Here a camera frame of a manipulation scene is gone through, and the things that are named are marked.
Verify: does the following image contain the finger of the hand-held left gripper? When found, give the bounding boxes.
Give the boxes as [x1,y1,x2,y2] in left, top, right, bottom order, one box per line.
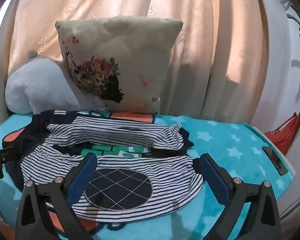
[0,146,15,160]

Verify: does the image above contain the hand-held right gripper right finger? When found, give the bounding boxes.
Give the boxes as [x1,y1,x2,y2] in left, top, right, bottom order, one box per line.
[199,152,282,240]

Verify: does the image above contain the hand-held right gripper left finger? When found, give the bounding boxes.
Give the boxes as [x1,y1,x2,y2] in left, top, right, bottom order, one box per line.
[15,152,98,240]

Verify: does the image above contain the navy striped pants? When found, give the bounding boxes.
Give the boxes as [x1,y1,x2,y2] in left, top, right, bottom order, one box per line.
[9,109,204,224]

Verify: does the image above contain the teal cartoon printed blanket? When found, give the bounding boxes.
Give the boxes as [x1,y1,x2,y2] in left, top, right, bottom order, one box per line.
[0,110,294,240]

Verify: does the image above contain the black smartphone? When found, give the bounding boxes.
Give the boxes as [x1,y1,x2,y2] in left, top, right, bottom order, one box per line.
[262,146,288,176]

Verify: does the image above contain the grey plush toy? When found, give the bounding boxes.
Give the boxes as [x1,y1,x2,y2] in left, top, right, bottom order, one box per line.
[5,50,110,115]

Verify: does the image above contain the red bag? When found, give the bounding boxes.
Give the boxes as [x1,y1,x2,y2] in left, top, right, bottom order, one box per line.
[264,112,300,155]

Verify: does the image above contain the beige floral print pillow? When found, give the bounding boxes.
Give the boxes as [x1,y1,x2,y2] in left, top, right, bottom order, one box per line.
[54,16,184,114]

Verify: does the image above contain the beige curtain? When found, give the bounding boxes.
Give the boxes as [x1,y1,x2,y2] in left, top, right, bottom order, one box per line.
[7,0,270,123]

